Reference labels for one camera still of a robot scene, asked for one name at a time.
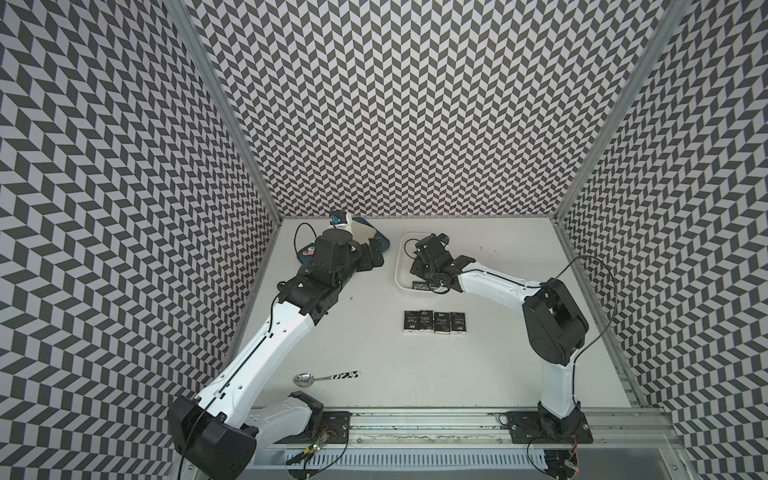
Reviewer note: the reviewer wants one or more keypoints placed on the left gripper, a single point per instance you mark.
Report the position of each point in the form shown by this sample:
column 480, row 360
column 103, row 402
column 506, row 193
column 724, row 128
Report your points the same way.
column 367, row 263

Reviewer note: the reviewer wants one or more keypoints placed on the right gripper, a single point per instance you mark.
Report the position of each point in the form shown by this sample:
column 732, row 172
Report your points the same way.
column 416, row 269

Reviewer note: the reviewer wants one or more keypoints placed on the white storage box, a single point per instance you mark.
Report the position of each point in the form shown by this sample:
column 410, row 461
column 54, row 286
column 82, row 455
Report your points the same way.
column 406, row 255

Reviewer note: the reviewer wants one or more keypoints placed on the black tissue pack two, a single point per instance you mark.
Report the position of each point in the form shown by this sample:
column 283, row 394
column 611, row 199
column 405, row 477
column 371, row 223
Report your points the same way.
column 426, row 321

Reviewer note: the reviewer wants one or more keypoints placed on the black tissue pack three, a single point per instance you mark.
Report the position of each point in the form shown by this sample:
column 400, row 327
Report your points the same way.
column 442, row 322

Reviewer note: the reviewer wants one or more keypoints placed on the black tissue pack one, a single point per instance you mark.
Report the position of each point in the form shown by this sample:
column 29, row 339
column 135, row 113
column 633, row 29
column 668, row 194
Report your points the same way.
column 411, row 322

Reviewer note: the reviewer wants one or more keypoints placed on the black tissue pack four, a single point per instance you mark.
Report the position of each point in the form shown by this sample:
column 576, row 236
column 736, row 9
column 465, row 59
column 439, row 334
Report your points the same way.
column 458, row 323

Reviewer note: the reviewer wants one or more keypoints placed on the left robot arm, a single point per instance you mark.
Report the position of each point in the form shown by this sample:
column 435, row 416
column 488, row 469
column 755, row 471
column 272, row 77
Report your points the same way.
column 212, row 429

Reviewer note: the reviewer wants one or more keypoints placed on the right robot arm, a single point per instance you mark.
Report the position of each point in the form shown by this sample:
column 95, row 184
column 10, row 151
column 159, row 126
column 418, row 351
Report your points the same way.
column 555, row 325

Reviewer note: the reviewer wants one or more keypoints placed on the black tissue pack five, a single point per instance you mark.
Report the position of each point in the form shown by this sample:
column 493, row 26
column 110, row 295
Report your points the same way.
column 420, row 286

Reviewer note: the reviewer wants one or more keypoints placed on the beige folded cloth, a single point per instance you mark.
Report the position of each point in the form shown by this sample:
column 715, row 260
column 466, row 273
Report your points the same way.
column 362, row 232

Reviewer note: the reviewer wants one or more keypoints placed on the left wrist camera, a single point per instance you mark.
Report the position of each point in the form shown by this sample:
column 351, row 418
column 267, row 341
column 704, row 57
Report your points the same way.
column 340, row 219

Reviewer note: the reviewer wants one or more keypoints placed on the spoon with patterned handle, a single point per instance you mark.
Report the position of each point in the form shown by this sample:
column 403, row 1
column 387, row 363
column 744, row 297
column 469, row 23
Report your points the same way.
column 306, row 380

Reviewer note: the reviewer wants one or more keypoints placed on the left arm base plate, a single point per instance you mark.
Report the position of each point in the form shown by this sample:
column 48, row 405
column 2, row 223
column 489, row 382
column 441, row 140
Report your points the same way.
column 335, row 423

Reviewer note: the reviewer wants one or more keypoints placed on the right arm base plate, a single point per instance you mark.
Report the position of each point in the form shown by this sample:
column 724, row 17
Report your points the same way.
column 544, row 427

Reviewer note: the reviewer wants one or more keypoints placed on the aluminium front rail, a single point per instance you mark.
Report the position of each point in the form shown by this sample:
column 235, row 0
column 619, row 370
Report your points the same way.
column 620, row 428

